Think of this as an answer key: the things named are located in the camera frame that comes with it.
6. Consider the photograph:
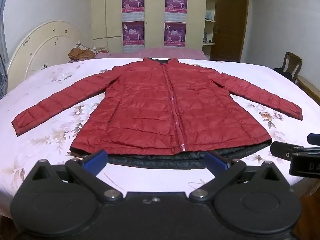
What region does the floral white bed sheet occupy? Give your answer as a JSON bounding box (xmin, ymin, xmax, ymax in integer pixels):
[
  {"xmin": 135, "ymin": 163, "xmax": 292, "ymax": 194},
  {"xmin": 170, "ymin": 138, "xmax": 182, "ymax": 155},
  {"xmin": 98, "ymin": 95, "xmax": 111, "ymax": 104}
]
[{"xmin": 0, "ymin": 58, "xmax": 320, "ymax": 215}]

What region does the wooden furniture edge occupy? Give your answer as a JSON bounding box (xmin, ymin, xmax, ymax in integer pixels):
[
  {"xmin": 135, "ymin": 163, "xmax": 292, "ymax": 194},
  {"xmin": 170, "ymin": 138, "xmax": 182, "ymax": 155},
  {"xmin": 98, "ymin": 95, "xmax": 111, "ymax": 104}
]
[{"xmin": 296, "ymin": 76, "xmax": 320, "ymax": 105}]

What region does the wooden chair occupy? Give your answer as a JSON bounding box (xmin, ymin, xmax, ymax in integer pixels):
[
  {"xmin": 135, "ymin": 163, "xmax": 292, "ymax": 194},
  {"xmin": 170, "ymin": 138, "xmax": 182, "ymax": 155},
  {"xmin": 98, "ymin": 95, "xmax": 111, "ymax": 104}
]
[{"xmin": 281, "ymin": 52, "xmax": 302, "ymax": 82}]

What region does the red puffer jacket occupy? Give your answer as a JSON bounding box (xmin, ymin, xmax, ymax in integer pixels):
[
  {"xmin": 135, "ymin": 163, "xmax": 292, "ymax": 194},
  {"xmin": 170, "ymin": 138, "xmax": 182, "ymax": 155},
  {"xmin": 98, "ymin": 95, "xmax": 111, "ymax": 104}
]
[{"xmin": 11, "ymin": 57, "xmax": 304, "ymax": 170}]

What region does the cream wardrobe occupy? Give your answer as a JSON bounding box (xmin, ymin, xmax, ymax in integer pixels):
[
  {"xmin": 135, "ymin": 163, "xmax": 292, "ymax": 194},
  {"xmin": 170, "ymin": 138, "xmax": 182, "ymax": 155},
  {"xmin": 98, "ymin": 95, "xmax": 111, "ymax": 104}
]
[{"xmin": 90, "ymin": 0, "xmax": 208, "ymax": 53}]

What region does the grey curtain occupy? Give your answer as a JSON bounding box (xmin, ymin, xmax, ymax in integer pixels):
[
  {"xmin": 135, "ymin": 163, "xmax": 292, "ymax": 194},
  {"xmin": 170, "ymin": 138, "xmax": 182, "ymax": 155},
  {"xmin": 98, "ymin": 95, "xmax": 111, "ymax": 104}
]
[{"xmin": 0, "ymin": 0, "xmax": 9, "ymax": 100}]

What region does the purple wall poster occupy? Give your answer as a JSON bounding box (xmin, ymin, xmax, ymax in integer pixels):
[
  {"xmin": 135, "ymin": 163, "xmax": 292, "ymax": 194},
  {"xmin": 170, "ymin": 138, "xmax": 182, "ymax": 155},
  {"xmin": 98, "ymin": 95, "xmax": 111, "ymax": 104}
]
[
  {"xmin": 165, "ymin": 0, "xmax": 188, "ymax": 22},
  {"xmin": 122, "ymin": 21, "xmax": 145, "ymax": 53},
  {"xmin": 122, "ymin": 0, "xmax": 145, "ymax": 22},
  {"xmin": 164, "ymin": 22, "xmax": 187, "ymax": 47}
]

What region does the brown patterned bag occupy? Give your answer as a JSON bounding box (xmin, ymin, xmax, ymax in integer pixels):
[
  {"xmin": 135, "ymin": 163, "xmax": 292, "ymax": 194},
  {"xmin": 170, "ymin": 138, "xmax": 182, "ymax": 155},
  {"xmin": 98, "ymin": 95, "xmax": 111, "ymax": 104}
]
[{"xmin": 68, "ymin": 47, "xmax": 97, "ymax": 61}]

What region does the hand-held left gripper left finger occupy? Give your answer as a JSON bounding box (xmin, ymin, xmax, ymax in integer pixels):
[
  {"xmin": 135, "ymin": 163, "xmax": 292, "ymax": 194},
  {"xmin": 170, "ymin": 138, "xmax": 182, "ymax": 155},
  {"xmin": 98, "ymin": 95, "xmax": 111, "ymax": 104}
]
[{"xmin": 25, "ymin": 149, "xmax": 123, "ymax": 203}]

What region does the cream rounded headboard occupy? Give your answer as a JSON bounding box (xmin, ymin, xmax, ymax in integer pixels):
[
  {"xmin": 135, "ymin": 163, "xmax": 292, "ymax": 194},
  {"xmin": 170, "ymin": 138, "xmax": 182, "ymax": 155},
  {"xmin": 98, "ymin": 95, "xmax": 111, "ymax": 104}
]
[{"xmin": 7, "ymin": 20, "xmax": 85, "ymax": 90}]

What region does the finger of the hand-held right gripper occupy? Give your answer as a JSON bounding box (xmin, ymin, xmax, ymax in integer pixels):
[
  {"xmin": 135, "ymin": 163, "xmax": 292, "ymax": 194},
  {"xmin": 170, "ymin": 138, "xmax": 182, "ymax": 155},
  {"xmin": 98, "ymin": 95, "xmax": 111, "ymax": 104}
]
[
  {"xmin": 271, "ymin": 141, "xmax": 304, "ymax": 162},
  {"xmin": 307, "ymin": 133, "xmax": 320, "ymax": 145}
]

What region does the pink checked bed sheet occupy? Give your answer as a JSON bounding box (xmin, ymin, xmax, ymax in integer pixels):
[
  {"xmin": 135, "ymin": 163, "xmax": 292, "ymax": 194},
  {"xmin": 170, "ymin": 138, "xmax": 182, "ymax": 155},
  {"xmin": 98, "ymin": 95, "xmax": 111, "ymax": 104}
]
[{"xmin": 95, "ymin": 47, "xmax": 208, "ymax": 61}]

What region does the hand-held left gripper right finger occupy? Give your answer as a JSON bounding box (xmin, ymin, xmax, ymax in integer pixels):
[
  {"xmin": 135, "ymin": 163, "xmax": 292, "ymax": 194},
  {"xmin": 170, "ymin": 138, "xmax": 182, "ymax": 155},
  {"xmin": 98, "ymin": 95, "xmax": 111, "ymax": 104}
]
[{"xmin": 189, "ymin": 151, "xmax": 292, "ymax": 203}]

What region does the brown wooden door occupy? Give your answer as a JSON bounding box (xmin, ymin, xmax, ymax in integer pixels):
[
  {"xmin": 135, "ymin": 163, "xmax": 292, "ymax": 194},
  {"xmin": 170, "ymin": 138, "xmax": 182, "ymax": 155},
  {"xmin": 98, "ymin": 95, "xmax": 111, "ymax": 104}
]
[{"xmin": 210, "ymin": 0, "xmax": 250, "ymax": 62}]

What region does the cream corner shelf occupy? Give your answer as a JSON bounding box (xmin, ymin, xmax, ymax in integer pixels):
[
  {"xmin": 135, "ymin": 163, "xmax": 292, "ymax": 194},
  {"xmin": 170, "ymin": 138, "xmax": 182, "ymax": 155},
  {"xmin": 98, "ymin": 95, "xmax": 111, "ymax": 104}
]
[{"xmin": 202, "ymin": 0, "xmax": 218, "ymax": 47}]

